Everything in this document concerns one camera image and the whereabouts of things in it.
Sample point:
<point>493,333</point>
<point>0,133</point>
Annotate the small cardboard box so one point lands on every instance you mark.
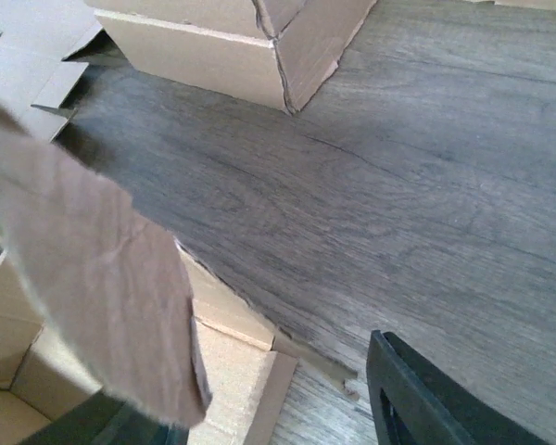
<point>111,282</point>

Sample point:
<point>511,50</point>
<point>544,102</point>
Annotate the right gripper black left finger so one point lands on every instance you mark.
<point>104,420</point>

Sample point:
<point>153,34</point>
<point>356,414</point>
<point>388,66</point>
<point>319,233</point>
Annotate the large flat cardboard blank front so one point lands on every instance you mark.
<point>36,77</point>

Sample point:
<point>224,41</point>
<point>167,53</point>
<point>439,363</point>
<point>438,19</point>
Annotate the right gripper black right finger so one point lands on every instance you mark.
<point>414,402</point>

